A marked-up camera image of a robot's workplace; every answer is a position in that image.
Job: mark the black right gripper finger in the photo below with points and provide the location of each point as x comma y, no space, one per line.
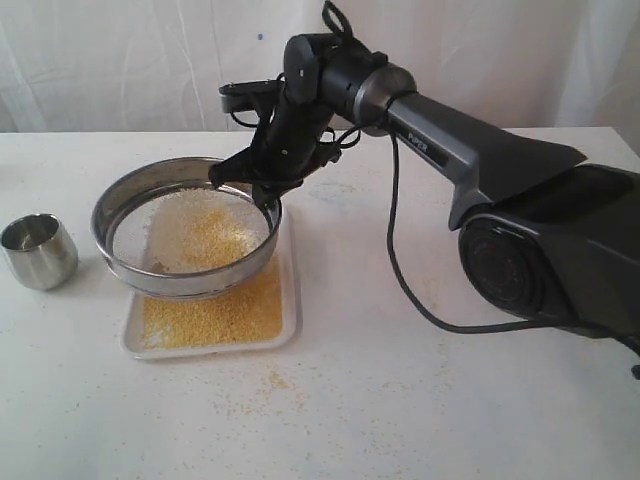
221,173
266,193

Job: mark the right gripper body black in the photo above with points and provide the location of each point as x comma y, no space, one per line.
286,144

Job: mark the round steel sieve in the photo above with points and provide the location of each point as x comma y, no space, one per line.
120,225

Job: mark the small steel cup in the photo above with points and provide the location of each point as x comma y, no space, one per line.
39,251

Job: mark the yellow and white grain mix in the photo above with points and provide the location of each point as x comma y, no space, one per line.
198,230

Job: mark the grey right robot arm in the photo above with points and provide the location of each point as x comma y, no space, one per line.
543,234

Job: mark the yellow millet in tray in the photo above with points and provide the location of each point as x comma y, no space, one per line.
249,313

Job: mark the white square tray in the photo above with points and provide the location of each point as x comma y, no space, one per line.
291,311

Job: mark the white backdrop curtain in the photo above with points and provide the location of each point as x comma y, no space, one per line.
158,65

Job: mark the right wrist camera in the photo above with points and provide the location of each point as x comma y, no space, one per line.
258,96

